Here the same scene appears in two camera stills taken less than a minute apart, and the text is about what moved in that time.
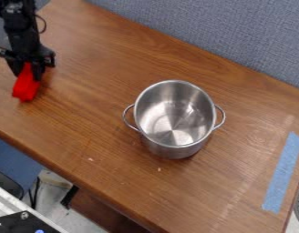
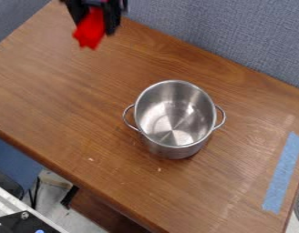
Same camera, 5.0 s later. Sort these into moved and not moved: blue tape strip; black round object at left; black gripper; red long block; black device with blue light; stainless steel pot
Moved: red long block; black gripper
Not moved: black round object at left; black device with blue light; stainless steel pot; blue tape strip
